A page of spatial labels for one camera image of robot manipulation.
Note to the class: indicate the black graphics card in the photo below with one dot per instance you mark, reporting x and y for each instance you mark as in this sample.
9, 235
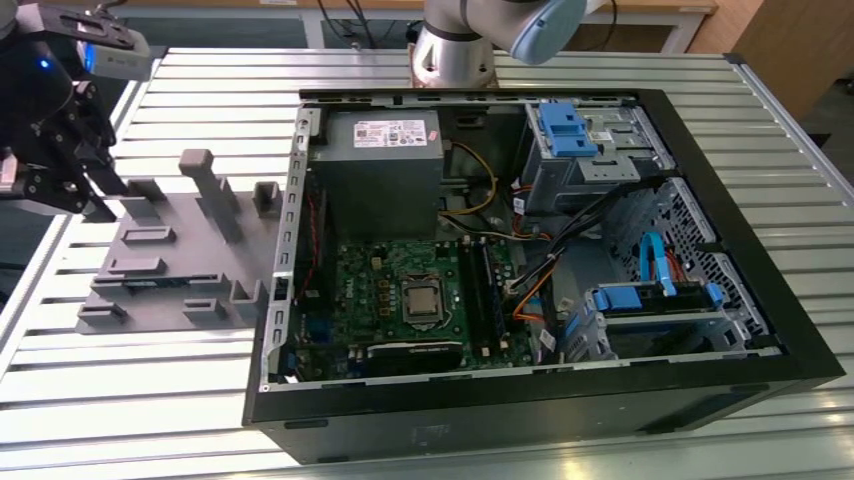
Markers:
414, 357

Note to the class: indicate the grey power supply unit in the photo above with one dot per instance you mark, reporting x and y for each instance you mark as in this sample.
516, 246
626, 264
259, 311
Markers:
380, 190

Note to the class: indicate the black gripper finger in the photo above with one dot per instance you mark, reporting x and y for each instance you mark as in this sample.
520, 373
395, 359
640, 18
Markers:
93, 130
49, 192

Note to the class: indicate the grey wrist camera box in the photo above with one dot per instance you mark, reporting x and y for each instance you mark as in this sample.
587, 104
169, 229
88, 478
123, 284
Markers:
120, 62

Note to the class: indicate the blue plastic drive bracket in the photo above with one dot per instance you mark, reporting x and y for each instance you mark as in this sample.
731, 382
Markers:
567, 135

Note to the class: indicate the metal drive cage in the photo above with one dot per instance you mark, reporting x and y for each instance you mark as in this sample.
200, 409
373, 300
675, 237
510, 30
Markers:
600, 170

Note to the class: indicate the black PC case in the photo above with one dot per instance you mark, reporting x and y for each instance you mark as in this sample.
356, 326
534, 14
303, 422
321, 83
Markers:
534, 415

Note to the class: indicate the wooden cabinet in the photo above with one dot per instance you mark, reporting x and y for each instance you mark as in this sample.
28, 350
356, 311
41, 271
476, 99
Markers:
787, 50

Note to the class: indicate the grey parts rack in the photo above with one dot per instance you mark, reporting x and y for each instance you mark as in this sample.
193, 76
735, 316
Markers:
173, 240

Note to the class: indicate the silver CPU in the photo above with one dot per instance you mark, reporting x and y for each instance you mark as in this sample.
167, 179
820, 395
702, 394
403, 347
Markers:
422, 302

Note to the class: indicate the hard disk in blue carrier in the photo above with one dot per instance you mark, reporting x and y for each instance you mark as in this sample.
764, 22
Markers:
620, 300

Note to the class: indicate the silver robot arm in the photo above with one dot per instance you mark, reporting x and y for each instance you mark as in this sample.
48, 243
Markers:
454, 55

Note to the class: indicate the metal disk bay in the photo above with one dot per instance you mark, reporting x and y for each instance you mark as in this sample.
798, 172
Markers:
667, 320

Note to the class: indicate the RAM stick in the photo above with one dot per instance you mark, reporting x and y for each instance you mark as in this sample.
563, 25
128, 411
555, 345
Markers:
156, 283

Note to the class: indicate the green motherboard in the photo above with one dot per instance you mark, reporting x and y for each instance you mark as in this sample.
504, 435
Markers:
363, 300

